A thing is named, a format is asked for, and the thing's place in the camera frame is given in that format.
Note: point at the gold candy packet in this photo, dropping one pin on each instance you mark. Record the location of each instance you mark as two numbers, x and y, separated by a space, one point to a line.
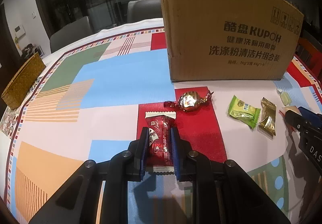
268 117

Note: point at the grey chair left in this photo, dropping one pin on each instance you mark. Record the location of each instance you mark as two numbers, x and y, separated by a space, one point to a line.
71 33

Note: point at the green candy packet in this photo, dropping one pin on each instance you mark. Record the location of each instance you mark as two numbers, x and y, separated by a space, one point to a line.
244 112

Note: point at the pale green wrapped candy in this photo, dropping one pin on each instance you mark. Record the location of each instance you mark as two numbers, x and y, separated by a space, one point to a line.
285 98

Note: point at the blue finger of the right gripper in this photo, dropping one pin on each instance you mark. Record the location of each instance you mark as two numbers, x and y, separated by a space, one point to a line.
314 118

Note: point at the grey chair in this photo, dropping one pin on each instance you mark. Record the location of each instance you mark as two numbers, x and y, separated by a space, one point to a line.
71 33
139 10

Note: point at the woven wicker box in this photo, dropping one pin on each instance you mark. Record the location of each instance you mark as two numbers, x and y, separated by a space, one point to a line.
17 89

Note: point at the small red candy packet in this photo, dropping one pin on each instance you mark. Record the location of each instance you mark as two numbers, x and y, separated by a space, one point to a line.
159 158

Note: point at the gold foil round candy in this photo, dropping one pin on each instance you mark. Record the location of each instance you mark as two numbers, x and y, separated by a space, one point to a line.
189 101

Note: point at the white shelf with clutter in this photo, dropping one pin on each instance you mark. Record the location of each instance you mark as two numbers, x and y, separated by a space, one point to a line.
30 50

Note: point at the grey chair near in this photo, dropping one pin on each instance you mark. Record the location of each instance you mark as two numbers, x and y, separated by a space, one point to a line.
139 10

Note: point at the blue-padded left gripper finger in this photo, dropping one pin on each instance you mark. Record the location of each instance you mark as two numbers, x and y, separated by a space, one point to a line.
98 192

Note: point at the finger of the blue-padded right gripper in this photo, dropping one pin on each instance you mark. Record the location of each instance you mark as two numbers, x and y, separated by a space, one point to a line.
222 191

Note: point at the brown cardboard box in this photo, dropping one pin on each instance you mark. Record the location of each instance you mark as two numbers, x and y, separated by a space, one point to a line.
230 39

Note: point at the wall intercom panel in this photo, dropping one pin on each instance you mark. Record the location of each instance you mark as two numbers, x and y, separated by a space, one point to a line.
19 31

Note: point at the colourful patterned tablecloth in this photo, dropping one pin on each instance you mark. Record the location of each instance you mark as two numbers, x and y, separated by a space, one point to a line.
90 103

